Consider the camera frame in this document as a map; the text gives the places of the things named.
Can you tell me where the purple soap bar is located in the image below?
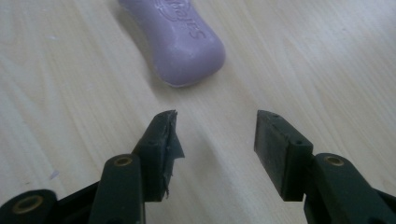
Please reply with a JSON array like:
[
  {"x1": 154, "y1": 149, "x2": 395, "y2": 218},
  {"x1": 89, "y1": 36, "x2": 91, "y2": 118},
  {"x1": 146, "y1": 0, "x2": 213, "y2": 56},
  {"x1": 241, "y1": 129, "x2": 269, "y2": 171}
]
[{"x1": 117, "y1": 0, "x2": 227, "y2": 88}]

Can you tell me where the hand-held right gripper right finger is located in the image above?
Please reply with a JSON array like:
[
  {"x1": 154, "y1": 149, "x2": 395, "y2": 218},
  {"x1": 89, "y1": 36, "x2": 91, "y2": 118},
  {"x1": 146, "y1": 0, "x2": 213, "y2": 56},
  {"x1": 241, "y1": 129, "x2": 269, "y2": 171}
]
[{"x1": 253, "y1": 109, "x2": 396, "y2": 224}]

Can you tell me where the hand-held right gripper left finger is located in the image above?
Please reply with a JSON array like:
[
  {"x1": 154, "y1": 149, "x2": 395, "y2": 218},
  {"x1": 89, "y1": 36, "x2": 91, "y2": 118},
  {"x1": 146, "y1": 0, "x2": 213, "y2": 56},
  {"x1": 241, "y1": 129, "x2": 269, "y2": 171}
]
[{"x1": 88, "y1": 109, "x2": 186, "y2": 224}]

